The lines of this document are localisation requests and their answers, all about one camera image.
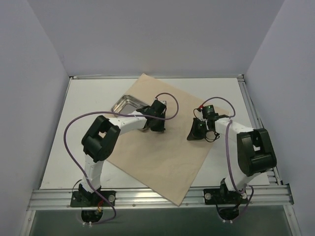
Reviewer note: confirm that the beige wrapping cloth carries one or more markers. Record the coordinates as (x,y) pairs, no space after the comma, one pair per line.
(167,162)

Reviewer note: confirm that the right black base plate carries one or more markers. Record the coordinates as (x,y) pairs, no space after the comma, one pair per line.
(214,196)

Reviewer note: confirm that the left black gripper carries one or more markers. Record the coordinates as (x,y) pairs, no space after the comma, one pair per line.
(156,123)

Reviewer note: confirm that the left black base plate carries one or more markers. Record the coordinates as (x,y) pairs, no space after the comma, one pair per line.
(78,199)

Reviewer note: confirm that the aluminium back rail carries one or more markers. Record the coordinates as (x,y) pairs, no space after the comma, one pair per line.
(87,77)

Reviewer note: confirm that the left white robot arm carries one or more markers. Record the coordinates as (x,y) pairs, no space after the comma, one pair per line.
(100,139)

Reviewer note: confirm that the aluminium front rail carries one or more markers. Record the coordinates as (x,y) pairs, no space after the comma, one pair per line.
(145,198)

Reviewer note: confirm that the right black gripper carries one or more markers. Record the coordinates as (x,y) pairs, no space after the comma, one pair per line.
(197,131)

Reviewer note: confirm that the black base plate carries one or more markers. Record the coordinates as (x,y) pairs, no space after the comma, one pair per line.
(214,196)
(78,199)

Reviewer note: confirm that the steel instrument tray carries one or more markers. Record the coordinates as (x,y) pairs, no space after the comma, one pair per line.
(125,114)

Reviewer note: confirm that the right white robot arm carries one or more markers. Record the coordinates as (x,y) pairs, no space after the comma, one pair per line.
(249,152)

